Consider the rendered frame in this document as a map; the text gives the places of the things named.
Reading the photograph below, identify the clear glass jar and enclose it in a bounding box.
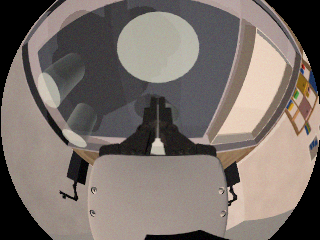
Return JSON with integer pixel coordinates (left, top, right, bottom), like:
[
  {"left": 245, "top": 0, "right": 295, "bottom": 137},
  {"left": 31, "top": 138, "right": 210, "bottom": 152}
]
[
  {"left": 38, "top": 53, "right": 85, "bottom": 108},
  {"left": 117, "top": 12, "right": 199, "bottom": 83},
  {"left": 151, "top": 103, "right": 184, "bottom": 154},
  {"left": 62, "top": 103, "right": 97, "bottom": 147}
]

